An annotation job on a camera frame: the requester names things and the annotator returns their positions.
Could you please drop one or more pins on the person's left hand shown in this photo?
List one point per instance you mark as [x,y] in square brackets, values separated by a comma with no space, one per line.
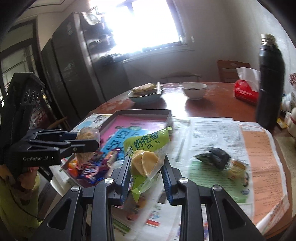
[31,173]

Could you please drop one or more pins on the person's yellow-green clothing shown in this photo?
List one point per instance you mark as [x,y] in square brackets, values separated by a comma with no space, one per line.
[11,208]

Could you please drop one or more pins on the refrigerator side storage rack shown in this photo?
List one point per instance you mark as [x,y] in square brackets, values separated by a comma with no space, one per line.
[101,39]

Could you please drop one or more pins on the shallow cardboard box tray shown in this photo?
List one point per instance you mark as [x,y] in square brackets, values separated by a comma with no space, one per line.
[143,112]

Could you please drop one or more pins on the black thermos bottle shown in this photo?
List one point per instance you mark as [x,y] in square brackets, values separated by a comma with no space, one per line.
[270,88]

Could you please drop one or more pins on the small yellow packet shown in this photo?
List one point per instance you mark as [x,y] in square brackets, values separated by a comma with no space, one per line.
[281,122]

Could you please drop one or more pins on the colourful cartoon newspaper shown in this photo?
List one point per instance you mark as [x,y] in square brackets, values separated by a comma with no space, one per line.
[159,220]

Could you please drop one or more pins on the flatbread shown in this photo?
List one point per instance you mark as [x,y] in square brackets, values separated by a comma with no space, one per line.
[143,88]

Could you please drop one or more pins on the white small bottles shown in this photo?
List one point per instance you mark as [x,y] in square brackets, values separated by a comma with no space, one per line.
[289,102]

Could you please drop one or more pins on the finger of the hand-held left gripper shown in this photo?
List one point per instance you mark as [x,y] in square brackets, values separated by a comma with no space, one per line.
[57,135]
[81,146]

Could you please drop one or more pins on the yellow-brown snack packet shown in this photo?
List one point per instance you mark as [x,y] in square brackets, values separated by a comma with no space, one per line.
[238,168]

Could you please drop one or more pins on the dark refrigerator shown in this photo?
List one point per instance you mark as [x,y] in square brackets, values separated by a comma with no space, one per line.
[74,64]

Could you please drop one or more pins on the dark glass-paned door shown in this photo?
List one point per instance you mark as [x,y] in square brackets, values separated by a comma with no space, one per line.
[25,60]

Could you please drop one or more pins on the newspaper with blue picture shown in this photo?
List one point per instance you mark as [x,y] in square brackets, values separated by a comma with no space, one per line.
[97,119]

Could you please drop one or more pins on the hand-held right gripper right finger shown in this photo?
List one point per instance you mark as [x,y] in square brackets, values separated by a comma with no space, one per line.
[167,183]

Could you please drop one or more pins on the red tissue pack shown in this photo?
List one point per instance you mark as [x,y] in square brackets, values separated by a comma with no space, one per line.
[244,92]

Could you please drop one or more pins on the black snack packet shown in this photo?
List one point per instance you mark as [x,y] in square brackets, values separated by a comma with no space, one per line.
[215,157]

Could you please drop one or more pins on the white rabbit figurine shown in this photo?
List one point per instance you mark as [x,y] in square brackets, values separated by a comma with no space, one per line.
[291,118]

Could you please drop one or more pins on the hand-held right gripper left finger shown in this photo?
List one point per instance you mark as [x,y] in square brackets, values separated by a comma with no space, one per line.
[124,180]

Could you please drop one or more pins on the green milk curd packet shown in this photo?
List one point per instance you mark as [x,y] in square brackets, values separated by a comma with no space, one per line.
[148,143]

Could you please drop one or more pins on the square-back wooden chair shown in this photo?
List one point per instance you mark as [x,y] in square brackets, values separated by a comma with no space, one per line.
[229,69]

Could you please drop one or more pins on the white bowl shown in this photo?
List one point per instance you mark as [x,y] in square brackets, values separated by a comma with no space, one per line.
[195,92]

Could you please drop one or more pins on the round-back wooden chair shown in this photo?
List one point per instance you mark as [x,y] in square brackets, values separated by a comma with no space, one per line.
[182,75]
[60,122]

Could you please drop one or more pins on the text newspaper with orange panel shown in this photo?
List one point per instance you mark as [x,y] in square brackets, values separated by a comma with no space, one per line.
[219,134]

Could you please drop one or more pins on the clear pastry packet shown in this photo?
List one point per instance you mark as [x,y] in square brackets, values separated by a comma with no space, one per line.
[85,135]

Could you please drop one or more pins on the purple white flowers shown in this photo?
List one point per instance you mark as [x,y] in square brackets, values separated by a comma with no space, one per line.
[293,78]

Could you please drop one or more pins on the blue snack packet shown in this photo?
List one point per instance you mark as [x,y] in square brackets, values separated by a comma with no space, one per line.
[90,173]

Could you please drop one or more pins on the bright window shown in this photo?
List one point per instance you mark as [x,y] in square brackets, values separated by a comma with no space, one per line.
[143,25]

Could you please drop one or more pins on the pink printed book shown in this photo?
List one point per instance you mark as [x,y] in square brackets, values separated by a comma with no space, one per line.
[145,122]

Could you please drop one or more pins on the blue bowl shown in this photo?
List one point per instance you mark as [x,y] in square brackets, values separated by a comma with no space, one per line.
[145,98]

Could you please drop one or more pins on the wooden chopsticks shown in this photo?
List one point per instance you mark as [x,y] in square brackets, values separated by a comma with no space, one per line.
[158,88]

